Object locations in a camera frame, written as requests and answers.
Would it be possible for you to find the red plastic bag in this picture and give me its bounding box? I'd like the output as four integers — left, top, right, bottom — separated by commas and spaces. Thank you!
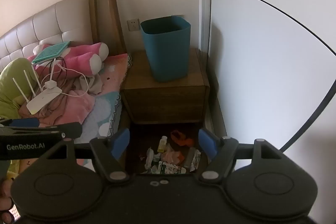
170, 130, 194, 148

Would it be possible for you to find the white printed paper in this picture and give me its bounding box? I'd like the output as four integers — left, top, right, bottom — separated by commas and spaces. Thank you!
144, 148, 187, 174

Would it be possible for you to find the orange knitted cloth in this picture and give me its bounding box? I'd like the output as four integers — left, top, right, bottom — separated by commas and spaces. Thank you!
161, 146, 185, 165

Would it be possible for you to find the teal plastic trash bin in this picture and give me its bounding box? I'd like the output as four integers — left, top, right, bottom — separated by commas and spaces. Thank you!
140, 16, 191, 83

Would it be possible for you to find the person's left hand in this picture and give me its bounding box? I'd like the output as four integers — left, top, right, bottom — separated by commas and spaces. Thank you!
0, 178, 13, 223

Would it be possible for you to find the silver foil wrapper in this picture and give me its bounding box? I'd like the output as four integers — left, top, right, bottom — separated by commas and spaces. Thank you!
183, 147, 201, 172

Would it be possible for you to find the colourful patterned bed blanket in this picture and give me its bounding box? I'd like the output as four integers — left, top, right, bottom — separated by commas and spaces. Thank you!
19, 53, 132, 169

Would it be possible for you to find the green pillow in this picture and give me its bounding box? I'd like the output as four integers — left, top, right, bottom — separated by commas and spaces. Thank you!
0, 58, 37, 119

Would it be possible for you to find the white wifi router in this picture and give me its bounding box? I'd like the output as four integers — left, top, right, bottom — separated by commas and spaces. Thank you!
12, 71, 63, 115

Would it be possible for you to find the pink crumpled cloth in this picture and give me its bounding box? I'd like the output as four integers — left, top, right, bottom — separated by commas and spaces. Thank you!
19, 79, 95, 127

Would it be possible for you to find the dark wooden nightstand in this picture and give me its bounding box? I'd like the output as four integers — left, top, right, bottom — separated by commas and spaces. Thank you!
120, 48, 210, 173

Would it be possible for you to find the grey cloth on bed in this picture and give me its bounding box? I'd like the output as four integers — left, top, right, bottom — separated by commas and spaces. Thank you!
73, 74, 103, 95

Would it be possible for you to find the teal patterned book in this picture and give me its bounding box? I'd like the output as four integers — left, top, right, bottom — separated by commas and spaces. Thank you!
31, 42, 70, 65

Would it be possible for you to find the pink plush toy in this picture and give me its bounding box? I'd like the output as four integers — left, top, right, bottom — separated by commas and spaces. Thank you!
34, 43, 109, 77

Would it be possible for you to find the beige padded headboard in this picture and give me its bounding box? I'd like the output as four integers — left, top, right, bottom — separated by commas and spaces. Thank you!
0, 0, 93, 69

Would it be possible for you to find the white power adapter with cable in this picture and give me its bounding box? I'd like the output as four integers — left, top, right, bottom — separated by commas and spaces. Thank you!
41, 57, 86, 97

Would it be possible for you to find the black cable on bed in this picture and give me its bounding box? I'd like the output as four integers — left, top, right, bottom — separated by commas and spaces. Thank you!
34, 56, 69, 88

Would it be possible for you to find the beige wall socket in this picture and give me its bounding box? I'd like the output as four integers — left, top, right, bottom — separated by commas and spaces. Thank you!
127, 19, 140, 32

